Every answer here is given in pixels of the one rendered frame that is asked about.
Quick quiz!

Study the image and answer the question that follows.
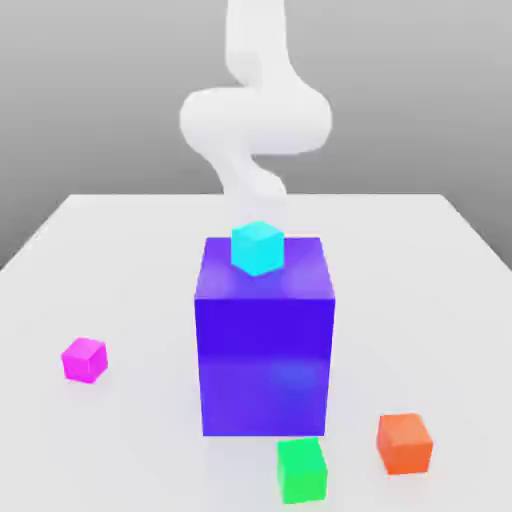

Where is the small cyan cube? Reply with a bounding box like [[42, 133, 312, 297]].
[[230, 220, 286, 278]]

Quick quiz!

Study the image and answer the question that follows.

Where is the small orange cube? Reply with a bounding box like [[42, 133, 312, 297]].
[[375, 412, 435, 477]]

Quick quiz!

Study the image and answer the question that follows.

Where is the large purple box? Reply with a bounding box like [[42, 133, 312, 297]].
[[193, 236, 336, 438]]

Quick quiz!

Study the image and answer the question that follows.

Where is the small magenta cube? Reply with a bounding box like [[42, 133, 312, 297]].
[[60, 336, 110, 385]]

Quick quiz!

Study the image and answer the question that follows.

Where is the small green cube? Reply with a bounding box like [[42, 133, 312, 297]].
[[276, 436, 329, 506]]

